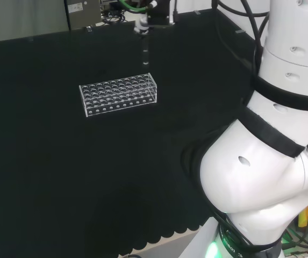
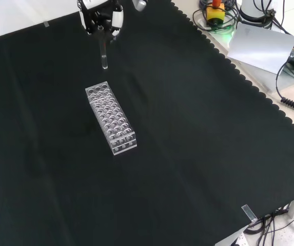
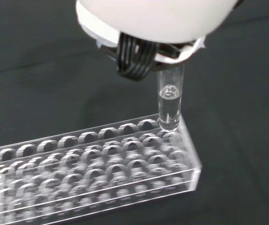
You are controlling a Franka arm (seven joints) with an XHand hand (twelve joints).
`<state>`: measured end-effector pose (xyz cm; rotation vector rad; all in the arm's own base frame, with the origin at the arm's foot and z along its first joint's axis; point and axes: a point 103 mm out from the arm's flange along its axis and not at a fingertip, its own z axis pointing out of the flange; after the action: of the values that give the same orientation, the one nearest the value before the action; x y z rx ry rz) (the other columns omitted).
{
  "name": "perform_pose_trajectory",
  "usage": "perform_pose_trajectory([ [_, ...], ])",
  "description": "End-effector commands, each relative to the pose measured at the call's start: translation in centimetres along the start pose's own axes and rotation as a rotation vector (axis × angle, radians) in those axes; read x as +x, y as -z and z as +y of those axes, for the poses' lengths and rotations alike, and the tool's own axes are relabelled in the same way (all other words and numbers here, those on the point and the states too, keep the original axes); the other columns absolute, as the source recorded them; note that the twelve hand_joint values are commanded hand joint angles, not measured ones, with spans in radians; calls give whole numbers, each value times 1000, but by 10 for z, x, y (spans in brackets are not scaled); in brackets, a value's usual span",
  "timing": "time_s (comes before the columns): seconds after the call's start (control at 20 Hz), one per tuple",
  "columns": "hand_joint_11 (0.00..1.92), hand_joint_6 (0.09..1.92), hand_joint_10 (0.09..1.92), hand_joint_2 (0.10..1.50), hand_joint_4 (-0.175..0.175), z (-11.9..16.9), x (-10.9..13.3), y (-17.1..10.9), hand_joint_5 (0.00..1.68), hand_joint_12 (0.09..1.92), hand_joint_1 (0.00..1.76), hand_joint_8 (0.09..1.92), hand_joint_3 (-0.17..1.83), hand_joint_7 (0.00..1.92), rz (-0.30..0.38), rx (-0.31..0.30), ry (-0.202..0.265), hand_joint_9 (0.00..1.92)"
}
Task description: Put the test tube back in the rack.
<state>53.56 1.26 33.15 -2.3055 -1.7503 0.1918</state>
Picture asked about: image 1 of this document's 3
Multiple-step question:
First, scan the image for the grey metal cabinet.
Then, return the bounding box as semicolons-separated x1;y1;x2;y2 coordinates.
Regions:
63;0;104;32

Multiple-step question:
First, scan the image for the black cable bundle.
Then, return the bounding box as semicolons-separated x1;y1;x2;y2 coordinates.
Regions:
101;2;129;27

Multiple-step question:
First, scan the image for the green cable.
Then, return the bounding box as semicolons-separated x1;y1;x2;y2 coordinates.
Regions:
118;0;151;13

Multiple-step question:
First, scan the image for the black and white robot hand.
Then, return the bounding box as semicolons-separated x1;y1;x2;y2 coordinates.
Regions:
133;0;177;36

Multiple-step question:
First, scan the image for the clear acrylic test tube rack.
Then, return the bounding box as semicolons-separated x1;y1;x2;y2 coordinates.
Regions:
78;72;159;118

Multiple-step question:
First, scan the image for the clear glass test tube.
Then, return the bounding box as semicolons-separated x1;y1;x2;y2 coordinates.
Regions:
140;33;151;67

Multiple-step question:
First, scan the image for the black bench cloth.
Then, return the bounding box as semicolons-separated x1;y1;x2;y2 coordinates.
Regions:
0;7;268;258

